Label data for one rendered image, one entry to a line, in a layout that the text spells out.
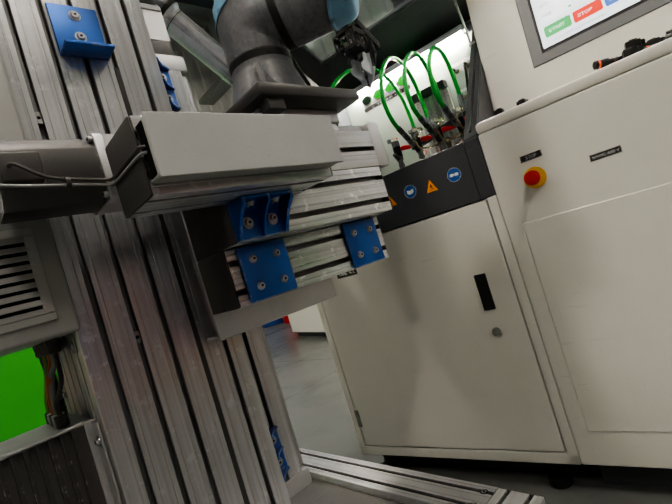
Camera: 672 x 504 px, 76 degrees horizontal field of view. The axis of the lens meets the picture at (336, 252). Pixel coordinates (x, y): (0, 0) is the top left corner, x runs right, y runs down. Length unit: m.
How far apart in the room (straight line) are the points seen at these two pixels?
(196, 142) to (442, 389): 1.09
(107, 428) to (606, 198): 1.07
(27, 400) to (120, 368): 3.32
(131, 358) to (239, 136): 0.39
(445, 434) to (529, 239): 0.65
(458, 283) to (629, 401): 0.47
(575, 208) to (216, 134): 0.87
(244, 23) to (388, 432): 1.26
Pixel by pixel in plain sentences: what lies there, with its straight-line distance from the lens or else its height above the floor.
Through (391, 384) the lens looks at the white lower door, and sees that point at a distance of 1.47.
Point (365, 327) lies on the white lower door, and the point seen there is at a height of 0.51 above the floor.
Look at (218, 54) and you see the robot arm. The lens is 1.42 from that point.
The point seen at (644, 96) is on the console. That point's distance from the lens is 1.15.
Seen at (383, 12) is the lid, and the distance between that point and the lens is 1.84.
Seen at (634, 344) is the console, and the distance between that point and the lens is 1.21.
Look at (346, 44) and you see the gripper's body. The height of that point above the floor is 1.31.
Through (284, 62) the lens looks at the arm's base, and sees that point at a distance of 0.82.
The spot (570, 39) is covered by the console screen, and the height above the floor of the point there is 1.14.
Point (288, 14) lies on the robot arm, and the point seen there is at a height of 1.17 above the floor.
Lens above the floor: 0.75
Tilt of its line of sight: 1 degrees up
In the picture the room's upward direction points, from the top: 17 degrees counter-clockwise
